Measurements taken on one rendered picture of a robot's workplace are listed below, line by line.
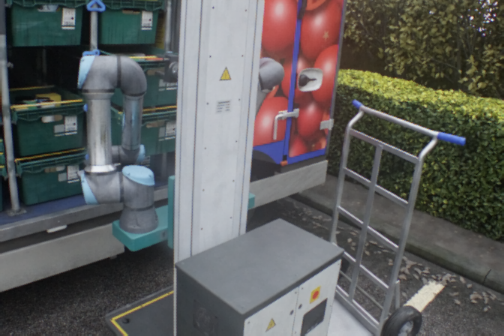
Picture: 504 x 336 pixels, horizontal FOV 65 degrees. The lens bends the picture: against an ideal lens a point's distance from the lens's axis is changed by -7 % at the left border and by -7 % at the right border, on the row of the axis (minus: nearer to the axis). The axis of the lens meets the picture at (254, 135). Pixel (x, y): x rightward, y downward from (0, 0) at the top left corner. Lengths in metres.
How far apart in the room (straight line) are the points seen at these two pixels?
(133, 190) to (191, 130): 0.31
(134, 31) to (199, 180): 1.13
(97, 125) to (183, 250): 0.56
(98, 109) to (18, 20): 0.80
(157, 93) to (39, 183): 0.78
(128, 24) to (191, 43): 1.04
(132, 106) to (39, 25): 0.78
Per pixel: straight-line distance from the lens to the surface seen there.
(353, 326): 2.65
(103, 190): 1.56
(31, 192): 2.39
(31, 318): 2.69
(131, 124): 1.67
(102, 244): 2.48
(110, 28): 2.35
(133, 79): 1.54
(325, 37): 3.28
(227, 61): 1.52
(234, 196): 1.72
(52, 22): 2.23
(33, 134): 2.29
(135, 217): 1.62
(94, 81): 1.52
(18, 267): 2.36
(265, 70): 1.82
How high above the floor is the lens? 1.68
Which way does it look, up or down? 16 degrees down
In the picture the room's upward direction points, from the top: 5 degrees clockwise
